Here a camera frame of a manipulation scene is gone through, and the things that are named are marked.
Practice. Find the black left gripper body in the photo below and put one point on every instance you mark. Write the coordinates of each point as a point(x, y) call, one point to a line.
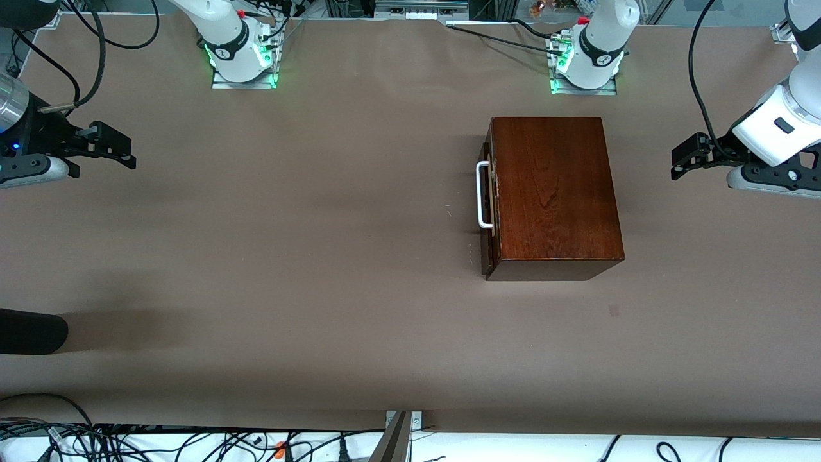
point(721, 149)

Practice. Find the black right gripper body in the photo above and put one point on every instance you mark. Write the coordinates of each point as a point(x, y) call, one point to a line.
point(43, 136)

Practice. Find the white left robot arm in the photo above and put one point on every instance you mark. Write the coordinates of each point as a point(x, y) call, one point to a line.
point(776, 122)

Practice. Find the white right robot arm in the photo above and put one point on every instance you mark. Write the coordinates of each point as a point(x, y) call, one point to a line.
point(224, 32)

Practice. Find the dark wooden drawer cabinet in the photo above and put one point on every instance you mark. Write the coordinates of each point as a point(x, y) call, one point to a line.
point(551, 192)

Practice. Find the black rounded cylinder object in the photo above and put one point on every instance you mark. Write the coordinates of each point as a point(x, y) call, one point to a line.
point(32, 332)

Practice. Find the brown paper table cover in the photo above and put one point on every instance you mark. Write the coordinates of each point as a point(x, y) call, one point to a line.
point(321, 333)

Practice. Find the white power strip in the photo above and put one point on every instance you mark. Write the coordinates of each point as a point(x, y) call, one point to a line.
point(420, 15)

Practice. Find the grey metal bar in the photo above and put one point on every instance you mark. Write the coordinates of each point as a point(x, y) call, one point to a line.
point(391, 443)

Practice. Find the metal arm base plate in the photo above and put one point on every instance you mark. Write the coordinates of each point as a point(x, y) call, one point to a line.
point(221, 83)
point(609, 90)

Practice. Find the aluminium frame profile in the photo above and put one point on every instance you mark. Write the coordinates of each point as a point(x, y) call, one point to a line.
point(781, 32)

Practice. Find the metal bracket plate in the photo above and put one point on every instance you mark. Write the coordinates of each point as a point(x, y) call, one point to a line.
point(417, 420)

